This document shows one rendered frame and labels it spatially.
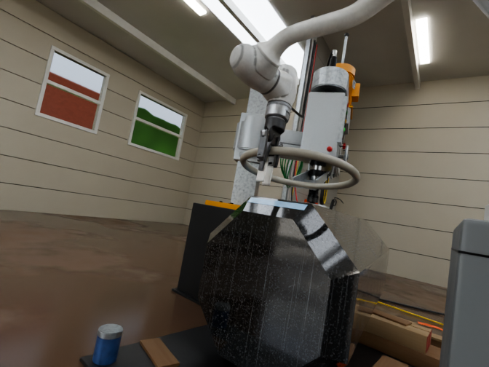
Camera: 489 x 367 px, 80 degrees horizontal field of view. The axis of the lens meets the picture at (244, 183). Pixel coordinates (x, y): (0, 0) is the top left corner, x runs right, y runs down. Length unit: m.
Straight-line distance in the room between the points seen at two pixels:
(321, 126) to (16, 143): 6.03
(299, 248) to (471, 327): 0.72
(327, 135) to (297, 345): 1.14
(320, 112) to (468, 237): 1.38
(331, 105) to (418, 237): 4.99
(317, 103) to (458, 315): 1.48
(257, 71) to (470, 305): 0.78
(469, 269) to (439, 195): 6.03
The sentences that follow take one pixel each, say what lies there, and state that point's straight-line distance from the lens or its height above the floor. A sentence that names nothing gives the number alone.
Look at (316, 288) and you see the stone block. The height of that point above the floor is 0.50.
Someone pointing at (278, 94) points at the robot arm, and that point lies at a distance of 1.06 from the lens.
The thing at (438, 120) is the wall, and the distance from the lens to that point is 7.01.
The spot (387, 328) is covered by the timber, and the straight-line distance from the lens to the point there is 2.24.
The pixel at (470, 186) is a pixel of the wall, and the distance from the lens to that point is 6.69.
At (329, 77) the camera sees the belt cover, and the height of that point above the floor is 1.62.
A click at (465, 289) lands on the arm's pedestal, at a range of 0.64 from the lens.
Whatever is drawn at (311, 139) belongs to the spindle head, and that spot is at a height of 1.24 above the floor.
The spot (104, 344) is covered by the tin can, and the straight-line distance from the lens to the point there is 1.50.
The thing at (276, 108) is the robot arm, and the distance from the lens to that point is 1.05.
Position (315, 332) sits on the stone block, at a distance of 1.24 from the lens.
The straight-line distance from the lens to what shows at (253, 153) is 1.07.
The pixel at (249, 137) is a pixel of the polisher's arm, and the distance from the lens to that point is 2.40.
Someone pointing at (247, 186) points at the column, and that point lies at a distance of 2.40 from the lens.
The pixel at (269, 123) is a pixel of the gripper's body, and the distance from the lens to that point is 1.04.
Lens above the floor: 0.75
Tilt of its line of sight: 5 degrees up
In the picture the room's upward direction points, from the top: 10 degrees clockwise
